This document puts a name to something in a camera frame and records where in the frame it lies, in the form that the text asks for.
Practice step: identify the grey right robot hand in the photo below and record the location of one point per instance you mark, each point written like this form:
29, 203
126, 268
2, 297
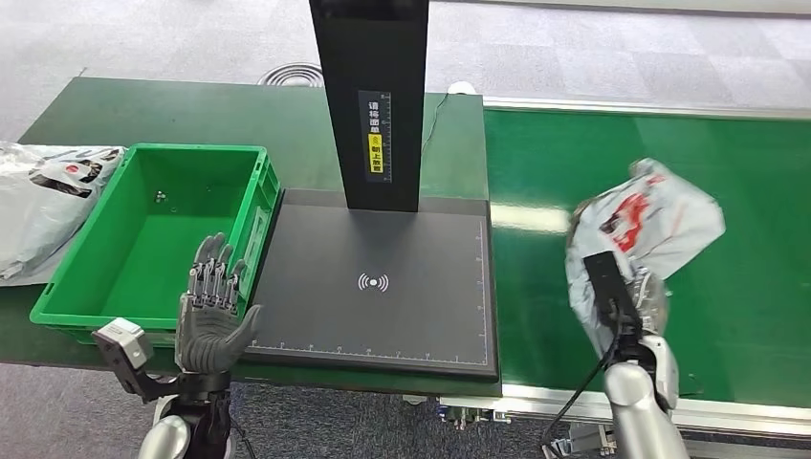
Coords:
652, 304

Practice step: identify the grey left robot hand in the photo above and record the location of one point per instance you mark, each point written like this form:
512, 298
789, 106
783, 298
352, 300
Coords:
206, 332

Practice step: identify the grey red-print poly mailer package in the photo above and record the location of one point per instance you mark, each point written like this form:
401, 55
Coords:
671, 222

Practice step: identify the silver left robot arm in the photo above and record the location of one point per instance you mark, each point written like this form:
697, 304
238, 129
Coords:
165, 440

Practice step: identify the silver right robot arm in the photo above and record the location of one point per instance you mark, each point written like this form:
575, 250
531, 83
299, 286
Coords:
640, 412

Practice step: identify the green plastic crate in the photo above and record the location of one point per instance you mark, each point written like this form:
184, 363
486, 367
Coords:
152, 253

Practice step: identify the grey poly mailer black print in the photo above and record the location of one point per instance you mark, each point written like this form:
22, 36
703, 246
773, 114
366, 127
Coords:
38, 215

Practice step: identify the black yellow column label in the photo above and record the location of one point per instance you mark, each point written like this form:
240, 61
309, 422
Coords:
375, 146

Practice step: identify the round metal floor outlet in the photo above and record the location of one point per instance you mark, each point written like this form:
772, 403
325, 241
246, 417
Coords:
291, 75

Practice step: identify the white round cap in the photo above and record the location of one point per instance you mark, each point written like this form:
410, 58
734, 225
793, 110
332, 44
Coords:
461, 88

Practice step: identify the black scanner column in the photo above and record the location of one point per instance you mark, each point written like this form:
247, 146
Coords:
374, 57

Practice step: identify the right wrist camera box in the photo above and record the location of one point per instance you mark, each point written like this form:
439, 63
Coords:
608, 282

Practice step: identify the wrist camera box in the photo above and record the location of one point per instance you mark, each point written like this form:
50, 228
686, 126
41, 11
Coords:
608, 282
127, 342

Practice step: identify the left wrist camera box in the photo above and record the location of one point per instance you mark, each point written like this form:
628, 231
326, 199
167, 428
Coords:
127, 342

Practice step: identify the silver conveyor side rail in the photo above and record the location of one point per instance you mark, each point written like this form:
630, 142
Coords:
633, 106
538, 396

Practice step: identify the silver conveyor support bracket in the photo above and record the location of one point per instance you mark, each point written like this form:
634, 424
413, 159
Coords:
573, 443

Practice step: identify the black scanner base plate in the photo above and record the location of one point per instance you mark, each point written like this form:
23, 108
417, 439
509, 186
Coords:
380, 329

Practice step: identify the metal conveyor connector bracket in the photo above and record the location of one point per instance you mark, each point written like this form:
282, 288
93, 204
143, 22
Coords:
469, 415

